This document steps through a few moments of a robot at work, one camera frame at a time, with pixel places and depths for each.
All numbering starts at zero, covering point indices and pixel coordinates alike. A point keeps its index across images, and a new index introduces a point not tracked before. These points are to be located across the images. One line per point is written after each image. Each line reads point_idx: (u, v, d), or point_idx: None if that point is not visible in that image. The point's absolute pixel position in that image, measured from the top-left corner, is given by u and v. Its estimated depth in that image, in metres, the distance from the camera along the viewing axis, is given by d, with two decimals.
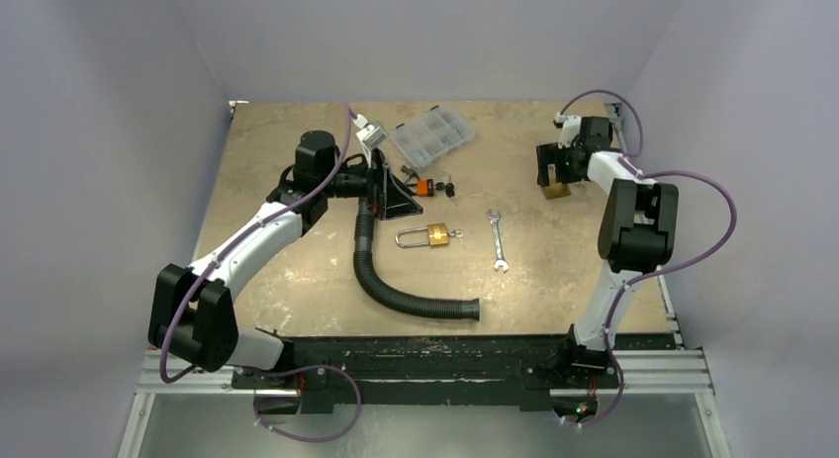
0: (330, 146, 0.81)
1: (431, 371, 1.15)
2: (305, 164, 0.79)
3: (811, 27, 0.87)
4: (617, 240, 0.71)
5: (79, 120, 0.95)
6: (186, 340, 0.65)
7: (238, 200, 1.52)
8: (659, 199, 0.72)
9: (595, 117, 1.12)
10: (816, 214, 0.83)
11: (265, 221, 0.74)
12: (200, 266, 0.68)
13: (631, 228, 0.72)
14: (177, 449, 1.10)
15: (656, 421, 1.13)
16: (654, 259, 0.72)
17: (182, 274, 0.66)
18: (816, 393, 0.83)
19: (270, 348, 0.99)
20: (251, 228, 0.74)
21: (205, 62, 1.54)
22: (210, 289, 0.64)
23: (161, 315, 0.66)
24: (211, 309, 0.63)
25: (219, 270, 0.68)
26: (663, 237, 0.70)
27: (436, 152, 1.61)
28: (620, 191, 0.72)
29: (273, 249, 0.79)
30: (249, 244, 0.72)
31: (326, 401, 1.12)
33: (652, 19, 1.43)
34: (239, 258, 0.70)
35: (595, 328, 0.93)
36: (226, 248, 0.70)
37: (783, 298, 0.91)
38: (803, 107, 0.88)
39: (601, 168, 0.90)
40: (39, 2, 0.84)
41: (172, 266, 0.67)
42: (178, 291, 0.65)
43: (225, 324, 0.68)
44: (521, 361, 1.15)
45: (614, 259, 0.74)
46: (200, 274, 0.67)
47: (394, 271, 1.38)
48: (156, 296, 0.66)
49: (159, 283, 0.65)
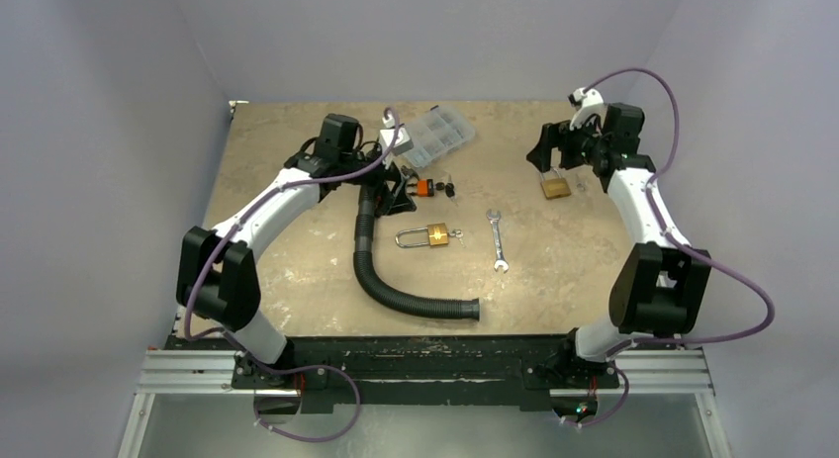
0: (358, 124, 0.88)
1: (431, 371, 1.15)
2: (330, 134, 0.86)
3: (811, 26, 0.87)
4: (635, 314, 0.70)
5: (80, 119, 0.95)
6: (211, 300, 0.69)
7: (238, 200, 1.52)
8: (687, 266, 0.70)
9: (624, 113, 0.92)
10: (817, 214, 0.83)
11: (285, 187, 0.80)
12: (223, 229, 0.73)
13: (651, 298, 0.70)
14: (177, 449, 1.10)
15: (656, 421, 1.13)
16: (673, 327, 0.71)
17: (207, 236, 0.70)
18: (816, 392, 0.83)
19: (276, 344, 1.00)
20: (271, 193, 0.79)
21: (205, 62, 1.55)
22: (233, 250, 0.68)
23: (187, 275, 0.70)
24: (234, 268, 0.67)
25: (240, 232, 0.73)
26: (684, 311, 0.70)
27: (436, 152, 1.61)
28: (647, 265, 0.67)
29: (289, 217, 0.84)
30: (269, 211, 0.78)
31: (326, 401, 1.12)
33: (652, 19, 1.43)
34: (261, 222, 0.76)
35: (595, 353, 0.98)
36: (247, 213, 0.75)
37: (783, 298, 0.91)
38: (803, 106, 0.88)
39: (623, 195, 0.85)
40: (40, 2, 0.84)
41: (196, 228, 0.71)
42: (203, 252, 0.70)
43: (247, 287, 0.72)
44: (521, 361, 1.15)
45: (632, 324, 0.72)
46: (224, 236, 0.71)
47: (393, 271, 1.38)
48: (183, 255, 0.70)
49: (185, 244, 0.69)
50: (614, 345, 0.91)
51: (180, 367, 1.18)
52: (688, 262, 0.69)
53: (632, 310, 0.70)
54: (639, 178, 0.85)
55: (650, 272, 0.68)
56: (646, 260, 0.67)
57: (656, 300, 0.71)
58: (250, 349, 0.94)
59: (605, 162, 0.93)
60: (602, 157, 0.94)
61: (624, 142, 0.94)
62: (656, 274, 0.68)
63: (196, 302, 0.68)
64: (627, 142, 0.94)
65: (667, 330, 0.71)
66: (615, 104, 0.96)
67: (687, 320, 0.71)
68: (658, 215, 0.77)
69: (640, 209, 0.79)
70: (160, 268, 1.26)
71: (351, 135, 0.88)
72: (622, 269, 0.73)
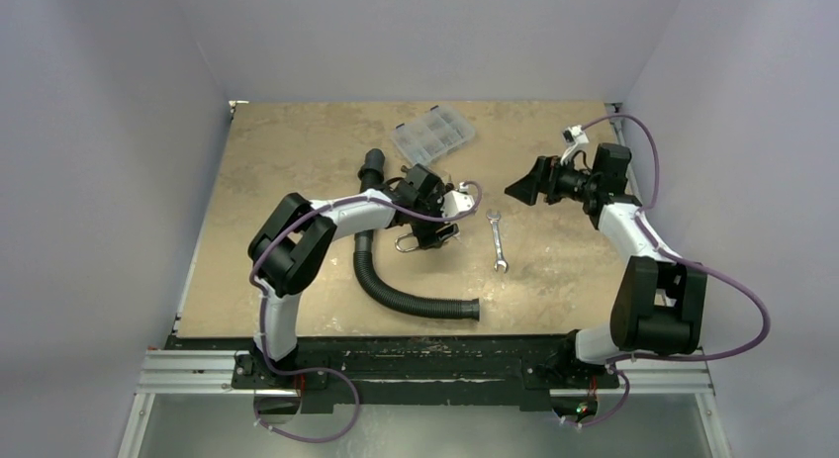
0: (438, 181, 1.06)
1: (431, 371, 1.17)
2: (417, 178, 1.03)
3: (810, 27, 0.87)
4: (637, 329, 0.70)
5: (79, 119, 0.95)
6: (279, 259, 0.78)
7: (238, 200, 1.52)
8: (686, 280, 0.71)
9: (612, 155, 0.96)
10: (816, 214, 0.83)
11: (372, 198, 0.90)
12: (318, 205, 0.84)
13: (651, 316, 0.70)
14: (177, 449, 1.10)
15: (656, 421, 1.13)
16: (677, 347, 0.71)
17: (302, 203, 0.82)
18: (817, 390, 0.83)
19: (285, 344, 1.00)
20: (360, 198, 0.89)
21: (204, 62, 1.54)
22: (322, 222, 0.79)
23: (272, 228, 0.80)
24: (316, 235, 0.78)
25: (330, 213, 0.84)
26: (687, 327, 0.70)
27: (436, 152, 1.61)
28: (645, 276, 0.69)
29: (364, 224, 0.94)
30: (357, 208, 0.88)
31: (327, 400, 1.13)
33: (651, 19, 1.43)
34: (347, 214, 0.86)
35: (596, 359, 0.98)
36: (341, 202, 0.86)
37: (781, 298, 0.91)
38: (803, 105, 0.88)
39: (614, 225, 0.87)
40: (41, 3, 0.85)
41: (296, 196, 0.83)
42: (293, 216, 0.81)
43: (315, 264, 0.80)
44: (521, 361, 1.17)
45: (636, 344, 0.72)
46: (316, 208, 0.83)
47: (393, 270, 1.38)
48: (276, 212, 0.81)
49: (283, 205, 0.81)
50: (615, 353, 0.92)
51: (180, 367, 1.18)
52: (687, 275, 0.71)
53: (632, 326, 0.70)
54: (626, 208, 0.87)
55: (649, 286, 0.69)
56: (643, 274, 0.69)
57: (657, 319, 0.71)
58: (269, 336, 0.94)
59: (593, 202, 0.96)
60: (591, 197, 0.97)
61: (612, 182, 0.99)
62: (656, 290, 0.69)
63: (267, 259, 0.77)
64: (614, 182, 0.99)
65: (669, 349, 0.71)
66: (603, 144, 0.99)
67: (690, 339, 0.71)
68: (649, 235, 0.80)
69: (633, 233, 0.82)
70: (159, 268, 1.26)
71: (430, 186, 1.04)
72: (621, 287, 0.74)
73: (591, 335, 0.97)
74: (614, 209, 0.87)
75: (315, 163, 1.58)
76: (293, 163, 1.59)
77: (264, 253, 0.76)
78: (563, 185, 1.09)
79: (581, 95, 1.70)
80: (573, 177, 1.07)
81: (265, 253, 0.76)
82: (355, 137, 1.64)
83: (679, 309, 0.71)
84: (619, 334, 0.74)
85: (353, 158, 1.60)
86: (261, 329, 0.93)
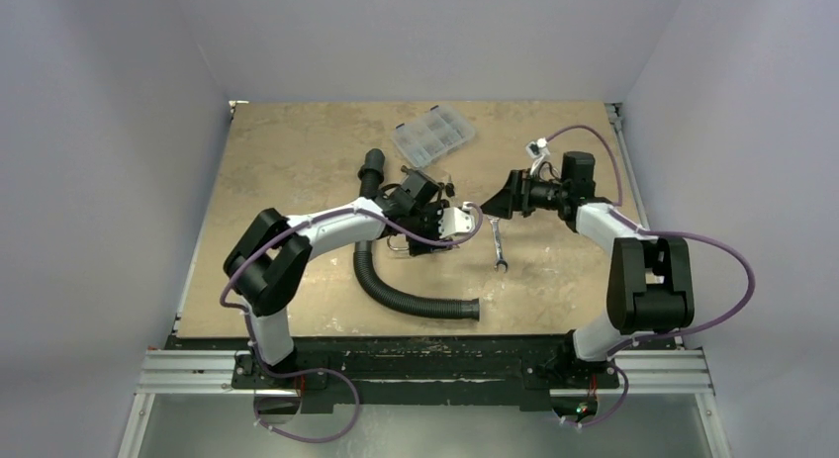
0: (434, 192, 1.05)
1: (431, 371, 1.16)
2: (413, 187, 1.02)
3: (810, 28, 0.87)
4: (634, 311, 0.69)
5: (79, 119, 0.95)
6: (252, 279, 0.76)
7: (238, 200, 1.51)
8: (667, 254, 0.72)
9: (579, 162, 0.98)
10: (815, 214, 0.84)
11: (358, 210, 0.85)
12: (295, 221, 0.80)
13: (645, 293, 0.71)
14: (177, 449, 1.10)
15: (656, 421, 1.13)
16: (677, 320, 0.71)
17: (278, 220, 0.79)
18: (817, 391, 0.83)
19: (278, 348, 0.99)
20: (345, 211, 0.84)
21: (204, 62, 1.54)
22: (296, 243, 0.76)
23: (245, 246, 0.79)
24: (289, 258, 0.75)
25: (308, 229, 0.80)
26: (681, 299, 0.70)
27: (436, 152, 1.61)
28: (627, 251, 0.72)
29: (353, 235, 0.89)
30: (338, 223, 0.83)
31: (326, 400, 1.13)
33: (651, 19, 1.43)
34: (327, 230, 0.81)
35: (598, 353, 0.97)
36: (321, 218, 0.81)
37: (780, 298, 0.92)
38: (803, 105, 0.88)
39: (591, 223, 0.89)
40: (41, 4, 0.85)
41: (272, 212, 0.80)
42: (268, 233, 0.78)
43: (291, 283, 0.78)
44: (521, 361, 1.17)
45: (636, 326, 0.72)
46: (292, 227, 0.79)
47: (393, 270, 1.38)
48: (251, 229, 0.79)
49: (257, 222, 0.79)
50: (613, 347, 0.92)
51: (180, 367, 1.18)
52: (667, 249, 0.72)
53: (630, 308, 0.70)
54: (600, 204, 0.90)
55: (631, 263, 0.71)
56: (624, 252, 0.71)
57: (652, 295, 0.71)
58: (260, 342, 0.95)
59: (568, 208, 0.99)
60: (566, 204, 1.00)
61: (583, 188, 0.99)
62: (640, 266, 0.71)
63: (241, 278, 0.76)
64: (586, 187, 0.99)
65: (669, 323, 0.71)
66: (568, 152, 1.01)
67: (688, 311, 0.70)
68: (625, 221, 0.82)
69: (611, 222, 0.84)
70: (159, 268, 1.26)
71: (426, 196, 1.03)
72: (609, 270, 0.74)
73: (589, 330, 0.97)
74: (590, 210, 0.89)
75: (315, 163, 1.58)
76: (293, 163, 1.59)
77: (237, 273, 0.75)
78: (535, 198, 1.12)
79: (582, 95, 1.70)
80: (544, 188, 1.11)
81: (238, 272, 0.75)
82: (355, 137, 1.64)
83: (669, 282, 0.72)
84: (619, 320, 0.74)
85: (353, 158, 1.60)
86: (253, 337, 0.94)
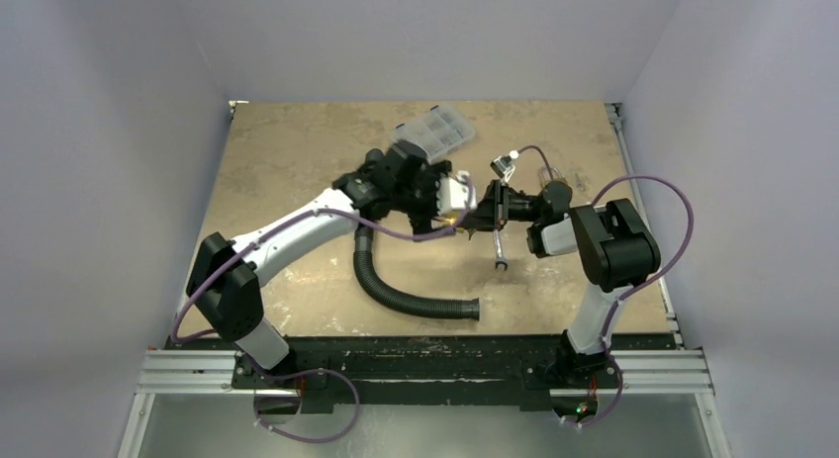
0: (422, 161, 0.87)
1: (431, 371, 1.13)
2: (393, 162, 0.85)
3: (809, 29, 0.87)
4: (607, 256, 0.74)
5: (80, 119, 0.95)
6: (207, 309, 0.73)
7: (237, 200, 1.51)
8: (616, 212, 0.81)
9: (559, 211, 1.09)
10: (813, 214, 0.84)
11: (318, 211, 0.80)
12: (242, 244, 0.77)
13: (610, 241, 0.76)
14: (177, 449, 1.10)
15: (657, 421, 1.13)
16: (648, 261, 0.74)
17: (223, 246, 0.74)
18: (814, 391, 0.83)
19: (266, 357, 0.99)
20: (302, 218, 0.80)
21: (204, 61, 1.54)
22: (239, 272, 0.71)
23: (196, 275, 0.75)
24: (235, 289, 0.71)
25: (256, 251, 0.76)
26: (643, 238, 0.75)
27: (436, 152, 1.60)
28: (584, 215, 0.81)
29: (322, 239, 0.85)
30: (291, 235, 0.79)
31: (326, 401, 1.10)
33: (651, 19, 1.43)
34: (279, 246, 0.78)
35: (591, 338, 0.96)
36: (269, 233, 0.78)
37: (780, 298, 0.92)
38: (800, 106, 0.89)
39: (553, 234, 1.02)
40: (40, 5, 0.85)
41: (217, 237, 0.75)
42: (217, 259, 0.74)
43: (247, 306, 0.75)
44: (521, 361, 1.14)
45: (615, 275, 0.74)
46: (239, 252, 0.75)
47: (394, 270, 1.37)
48: (197, 257, 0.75)
49: (203, 249, 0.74)
50: (605, 324, 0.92)
51: (179, 367, 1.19)
52: (615, 208, 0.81)
53: (603, 255, 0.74)
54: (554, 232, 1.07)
55: (591, 222, 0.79)
56: (581, 213, 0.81)
57: (618, 242, 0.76)
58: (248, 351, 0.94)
59: (535, 241, 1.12)
60: (533, 235, 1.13)
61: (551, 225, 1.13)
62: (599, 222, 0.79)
63: (198, 309, 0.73)
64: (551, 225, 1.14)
65: (644, 264, 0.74)
66: (552, 193, 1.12)
67: (654, 251, 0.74)
68: None
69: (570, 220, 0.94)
70: (160, 268, 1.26)
71: (414, 169, 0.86)
72: (577, 238, 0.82)
73: (580, 319, 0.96)
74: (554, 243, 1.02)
75: (315, 163, 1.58)
76: (293, 163, 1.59)
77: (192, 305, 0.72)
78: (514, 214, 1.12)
79: (582, 94, 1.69)
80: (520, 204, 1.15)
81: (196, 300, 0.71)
82: (355, 137, 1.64)
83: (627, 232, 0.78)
84: (600, 278, 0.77)
85: (353, 158, 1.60)
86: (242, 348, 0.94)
